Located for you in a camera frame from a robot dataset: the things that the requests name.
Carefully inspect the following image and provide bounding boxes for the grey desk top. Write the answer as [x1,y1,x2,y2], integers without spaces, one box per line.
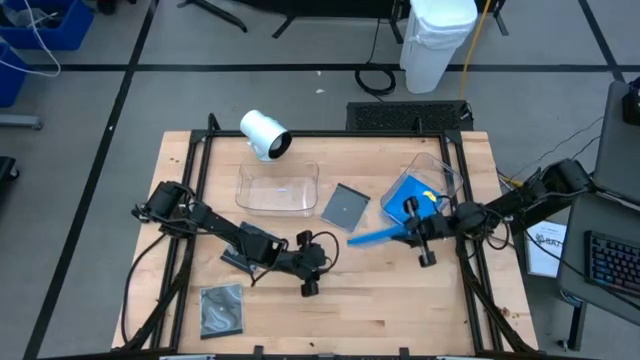
[558,188,640,326]

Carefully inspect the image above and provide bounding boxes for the white trash bin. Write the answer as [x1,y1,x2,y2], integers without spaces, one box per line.
[398,0,479,95]

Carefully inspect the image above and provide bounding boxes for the black stand leg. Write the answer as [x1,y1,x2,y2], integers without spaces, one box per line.
[177,0,249,34]

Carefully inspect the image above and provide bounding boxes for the black metal table frame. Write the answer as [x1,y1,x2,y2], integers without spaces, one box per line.
[112,112,539,360]

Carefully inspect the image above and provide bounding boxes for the black desk device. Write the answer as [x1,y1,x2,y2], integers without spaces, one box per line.
[621,75,640,127]

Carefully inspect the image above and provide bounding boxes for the white cylindrical camera on stand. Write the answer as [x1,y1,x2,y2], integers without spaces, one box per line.
[238,109,293,163]

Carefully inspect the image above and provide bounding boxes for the black arm base cable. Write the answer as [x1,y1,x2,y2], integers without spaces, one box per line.
[121,232,169,346]

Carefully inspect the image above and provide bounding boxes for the white printed paper sheet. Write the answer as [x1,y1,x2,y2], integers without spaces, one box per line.
[524,219,569,279]

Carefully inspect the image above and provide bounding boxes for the grey metal floor bar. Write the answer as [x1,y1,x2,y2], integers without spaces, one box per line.
[0,113,44,132]

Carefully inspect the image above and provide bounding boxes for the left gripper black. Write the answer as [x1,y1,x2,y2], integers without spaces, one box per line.
[279,229,331,299]

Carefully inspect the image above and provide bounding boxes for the yellow hanging cable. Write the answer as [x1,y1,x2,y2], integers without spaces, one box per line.
[458,0,494,99]

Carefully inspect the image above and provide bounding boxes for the black backlit keyboard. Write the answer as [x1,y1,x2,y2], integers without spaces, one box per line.
[584,230,640,300]

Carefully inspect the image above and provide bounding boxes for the black chair caster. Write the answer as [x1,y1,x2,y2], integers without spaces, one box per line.
[0,155,21,197]

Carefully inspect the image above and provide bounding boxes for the black coiled floor cable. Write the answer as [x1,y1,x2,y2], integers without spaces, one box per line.
[353,17,397,97]

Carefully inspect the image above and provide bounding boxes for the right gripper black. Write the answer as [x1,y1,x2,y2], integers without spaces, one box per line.
[394,196,454,269]

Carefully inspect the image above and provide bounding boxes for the white floor cable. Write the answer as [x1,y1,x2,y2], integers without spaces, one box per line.
[0,0,62,79]

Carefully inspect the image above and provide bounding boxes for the clear plastic bin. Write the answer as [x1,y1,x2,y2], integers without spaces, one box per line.
[234,159,321,219]
[379,152,465,227]

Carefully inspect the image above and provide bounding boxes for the blue storage crate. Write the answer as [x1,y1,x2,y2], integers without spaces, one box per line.
[0,0,95,51]
[0,43,31,109]

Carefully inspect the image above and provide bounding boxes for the black looped gripper cable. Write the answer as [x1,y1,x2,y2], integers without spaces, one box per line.
[249,229,341,289]

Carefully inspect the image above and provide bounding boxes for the black curtain screen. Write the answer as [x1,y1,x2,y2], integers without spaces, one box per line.
[234,0,416,21]

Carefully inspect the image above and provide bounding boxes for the blue plastic case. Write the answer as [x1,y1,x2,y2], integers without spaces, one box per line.
[347,225,407,247]
[382,174,444,226]

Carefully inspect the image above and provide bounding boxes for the grey flat panel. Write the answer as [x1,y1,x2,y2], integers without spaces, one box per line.
[592,79,640,206]

